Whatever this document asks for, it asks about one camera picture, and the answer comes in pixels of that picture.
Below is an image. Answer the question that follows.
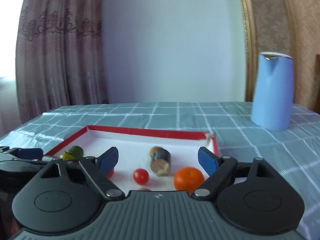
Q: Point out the red-edged white cardboard tray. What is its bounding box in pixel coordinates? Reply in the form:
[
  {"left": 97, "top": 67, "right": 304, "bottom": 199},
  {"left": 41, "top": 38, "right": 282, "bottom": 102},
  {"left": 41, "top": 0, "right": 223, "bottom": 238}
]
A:
[{"left": 44, "top": 125, "right": 219, "bottom": 193}]

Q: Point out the patterned pink curtain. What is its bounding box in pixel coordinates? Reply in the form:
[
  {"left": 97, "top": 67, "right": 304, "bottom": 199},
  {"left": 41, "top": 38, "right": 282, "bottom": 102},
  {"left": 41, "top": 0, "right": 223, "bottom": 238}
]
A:
[{"left": 15, "top": 0, "right": 109, "bottom": 124}]

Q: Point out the green checkered tablecloth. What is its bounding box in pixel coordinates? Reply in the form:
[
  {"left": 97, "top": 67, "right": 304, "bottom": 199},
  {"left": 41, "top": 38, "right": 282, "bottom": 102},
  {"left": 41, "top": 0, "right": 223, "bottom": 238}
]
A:
[{"left": 0, "top": 101, "right": 320, "bottom": 240}]

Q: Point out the orange tangerine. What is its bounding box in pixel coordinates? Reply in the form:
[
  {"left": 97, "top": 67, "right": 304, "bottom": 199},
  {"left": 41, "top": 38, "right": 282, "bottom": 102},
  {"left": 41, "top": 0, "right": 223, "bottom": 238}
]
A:
[{"left": 174, "top": 167, "right": 205, "bottom": 193}]

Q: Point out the gold moulded frame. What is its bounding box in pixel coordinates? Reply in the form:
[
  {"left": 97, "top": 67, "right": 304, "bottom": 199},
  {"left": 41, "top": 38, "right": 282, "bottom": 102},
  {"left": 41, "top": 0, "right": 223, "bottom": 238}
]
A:
[
  {"left": 236, "top": 0, "right": 259, "bottom": 102},
  {"left": 277, "top": 0, "right": 300, "bottom": 104}
]

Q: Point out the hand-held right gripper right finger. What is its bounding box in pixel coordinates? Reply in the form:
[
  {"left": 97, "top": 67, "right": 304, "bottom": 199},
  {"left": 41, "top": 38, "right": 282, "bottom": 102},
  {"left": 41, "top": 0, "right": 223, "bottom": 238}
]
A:
[{"left": 191, "top": 147, "right": 279, "bottom": 201}]

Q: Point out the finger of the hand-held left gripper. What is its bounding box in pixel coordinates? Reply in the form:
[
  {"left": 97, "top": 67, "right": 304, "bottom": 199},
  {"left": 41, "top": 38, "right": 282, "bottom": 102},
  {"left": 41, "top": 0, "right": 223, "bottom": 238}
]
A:
[{"left": 0, "top": 146, "right": 44, "bottom": 160}]

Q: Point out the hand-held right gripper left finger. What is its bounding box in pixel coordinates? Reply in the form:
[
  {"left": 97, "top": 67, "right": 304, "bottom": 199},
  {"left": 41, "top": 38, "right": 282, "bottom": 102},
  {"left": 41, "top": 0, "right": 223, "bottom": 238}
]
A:
[{"left": 32, "top": 147, "right": 125, "bottom": 201}]

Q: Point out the light blue jug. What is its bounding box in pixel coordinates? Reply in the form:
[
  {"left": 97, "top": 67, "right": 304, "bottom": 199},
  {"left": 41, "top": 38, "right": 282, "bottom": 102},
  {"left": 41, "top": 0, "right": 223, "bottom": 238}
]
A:
[{"left": 251, "top": 52, "right": 294, "bottom": 131}]

